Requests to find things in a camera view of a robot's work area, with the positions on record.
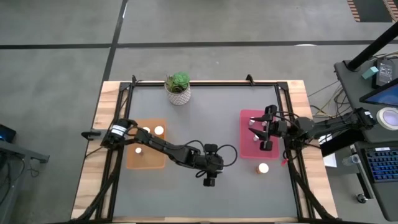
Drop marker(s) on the dark device with blue screen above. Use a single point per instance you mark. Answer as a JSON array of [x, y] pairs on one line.
[[6, 134]]

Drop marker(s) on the black castor wheel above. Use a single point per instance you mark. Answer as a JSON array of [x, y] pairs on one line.
[[361, 198]]

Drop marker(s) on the black electronic device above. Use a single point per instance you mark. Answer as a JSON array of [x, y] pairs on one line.
[[385, 73]]

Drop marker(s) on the black slanted pole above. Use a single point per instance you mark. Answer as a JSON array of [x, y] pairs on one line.
[[373, 46]]

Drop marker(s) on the small teal box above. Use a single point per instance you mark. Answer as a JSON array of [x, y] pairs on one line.
[[370, 72]]

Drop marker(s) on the black frame clamp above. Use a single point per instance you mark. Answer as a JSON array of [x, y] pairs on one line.
[[134, 79], [249, 79]]

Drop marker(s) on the translucent pink plastic bin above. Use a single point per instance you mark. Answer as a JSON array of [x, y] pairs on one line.
[[247, 149]]

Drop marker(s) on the dark mat with striped edge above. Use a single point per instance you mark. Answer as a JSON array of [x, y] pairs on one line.
[[373, 11]]

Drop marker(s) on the white tape roll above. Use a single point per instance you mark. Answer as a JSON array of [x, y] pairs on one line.
[[381, 119]]

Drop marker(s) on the dark grey side desk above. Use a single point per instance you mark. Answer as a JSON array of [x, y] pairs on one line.
[[351, 93]]

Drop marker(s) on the translucent orange plastic bin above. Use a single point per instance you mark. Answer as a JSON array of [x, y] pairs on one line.
[[152, 160]]

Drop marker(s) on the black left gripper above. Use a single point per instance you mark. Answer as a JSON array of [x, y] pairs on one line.
[[213, 163]]

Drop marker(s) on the grey table mat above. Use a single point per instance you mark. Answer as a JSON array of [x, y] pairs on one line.
[[202, 202]]

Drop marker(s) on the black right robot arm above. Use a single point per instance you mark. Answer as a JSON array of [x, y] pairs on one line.
[[326, 126]]

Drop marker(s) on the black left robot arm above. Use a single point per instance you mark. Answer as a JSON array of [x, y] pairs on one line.
[[161, 146]]

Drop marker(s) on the succulent in white patterned pot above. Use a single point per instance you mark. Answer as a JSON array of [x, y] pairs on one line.
[[178, 88]]

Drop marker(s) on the tablet with blue screen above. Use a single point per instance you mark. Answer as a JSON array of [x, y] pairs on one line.
[[385, 98]]

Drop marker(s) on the black aluminium table frame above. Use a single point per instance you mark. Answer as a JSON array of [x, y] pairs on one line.
[[205, 83]]

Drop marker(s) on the small red tag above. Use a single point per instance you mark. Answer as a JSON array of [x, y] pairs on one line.
[[282, 161]]

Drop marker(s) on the large white-capped orange bottle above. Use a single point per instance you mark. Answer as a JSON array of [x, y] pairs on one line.
[[146, 129], [159, 130], [263, 168]]

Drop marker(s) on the grey metal bench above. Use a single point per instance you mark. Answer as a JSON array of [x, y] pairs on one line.
[[18, 152]]

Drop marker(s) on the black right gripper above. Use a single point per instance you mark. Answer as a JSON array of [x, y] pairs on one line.
[[278, 128]]

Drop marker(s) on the white paper sheet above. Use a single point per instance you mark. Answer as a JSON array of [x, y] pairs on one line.
[[330, 160]]

